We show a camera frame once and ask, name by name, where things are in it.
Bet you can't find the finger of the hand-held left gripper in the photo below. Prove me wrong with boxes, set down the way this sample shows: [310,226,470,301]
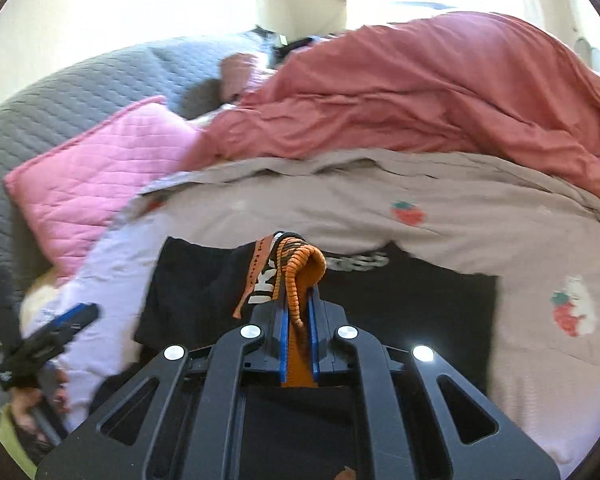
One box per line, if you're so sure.
[27,302,101,357]
[0,266,22,350]

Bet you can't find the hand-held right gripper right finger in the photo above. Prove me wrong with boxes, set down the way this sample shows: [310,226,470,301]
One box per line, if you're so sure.
[308,290,562,480]

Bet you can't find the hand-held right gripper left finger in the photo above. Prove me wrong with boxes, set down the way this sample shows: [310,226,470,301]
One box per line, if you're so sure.
[35,300,291,480]

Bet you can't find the orange knitted garment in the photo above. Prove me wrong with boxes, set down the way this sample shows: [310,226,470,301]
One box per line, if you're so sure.
[232,232,328,391]

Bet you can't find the black t-shirt with white print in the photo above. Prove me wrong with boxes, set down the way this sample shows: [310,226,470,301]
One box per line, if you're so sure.
[132,237,498,480]

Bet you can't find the person's left hand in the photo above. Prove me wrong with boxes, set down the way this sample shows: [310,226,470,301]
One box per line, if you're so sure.
[11,367,69,428]

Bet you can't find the yellow-green cloth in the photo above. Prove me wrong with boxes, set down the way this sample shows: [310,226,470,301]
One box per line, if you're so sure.
[0,405,38,478]

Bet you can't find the beige strawberry print bed sheet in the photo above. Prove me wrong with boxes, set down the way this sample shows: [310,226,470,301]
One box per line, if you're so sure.
[25,147,600,466]

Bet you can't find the pink quilted pillow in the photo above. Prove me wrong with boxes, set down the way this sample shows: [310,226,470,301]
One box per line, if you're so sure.
[4,96,201,281]

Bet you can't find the grey quilted headboard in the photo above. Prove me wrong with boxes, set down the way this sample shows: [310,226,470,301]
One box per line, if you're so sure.
[0,30,271,281]

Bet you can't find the pale pink cloth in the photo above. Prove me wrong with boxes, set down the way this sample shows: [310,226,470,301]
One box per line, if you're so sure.
[219,52,276,108]

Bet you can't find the red duvet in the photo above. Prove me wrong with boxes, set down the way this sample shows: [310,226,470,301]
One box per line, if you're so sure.
[180,10,600,201]

